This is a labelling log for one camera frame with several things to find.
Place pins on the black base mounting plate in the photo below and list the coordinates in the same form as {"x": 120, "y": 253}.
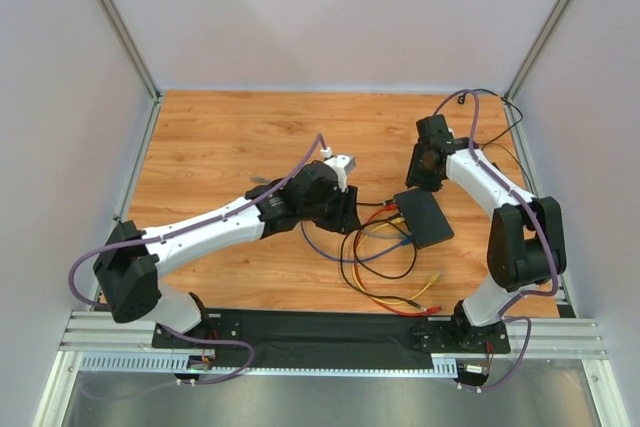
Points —
{"x": 428, "y": 334}

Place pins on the aluminium front rail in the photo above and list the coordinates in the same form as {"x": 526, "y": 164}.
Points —
{"x": 551, "y": 338}

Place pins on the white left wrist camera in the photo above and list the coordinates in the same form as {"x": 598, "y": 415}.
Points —
{"x": 341, "y": 164}

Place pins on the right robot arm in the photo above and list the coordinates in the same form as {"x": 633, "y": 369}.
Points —
{"x": 526, "y": 249}

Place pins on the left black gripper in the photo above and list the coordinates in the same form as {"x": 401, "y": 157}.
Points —
{"x": 347, "y": 209}

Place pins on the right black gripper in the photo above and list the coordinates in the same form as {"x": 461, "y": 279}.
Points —
{"x": 417, "y": 170}

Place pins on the black network switch box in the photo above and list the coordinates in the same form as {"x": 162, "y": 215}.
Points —
{"x": 424, "y": 218}

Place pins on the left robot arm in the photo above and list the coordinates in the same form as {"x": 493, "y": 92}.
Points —
{"x": 135, "y": 260}

